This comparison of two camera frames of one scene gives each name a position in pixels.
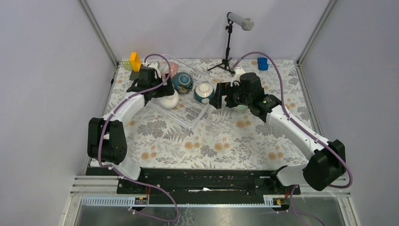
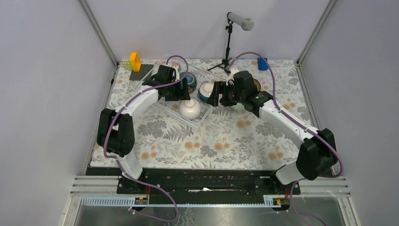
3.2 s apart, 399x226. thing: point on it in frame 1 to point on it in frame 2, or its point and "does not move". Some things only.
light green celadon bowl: x=241 y=107 does not move
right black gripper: x=223 y=89 does not move
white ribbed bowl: x=169 y=101 to x=190 y=108
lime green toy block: x=127 y=64 does not move
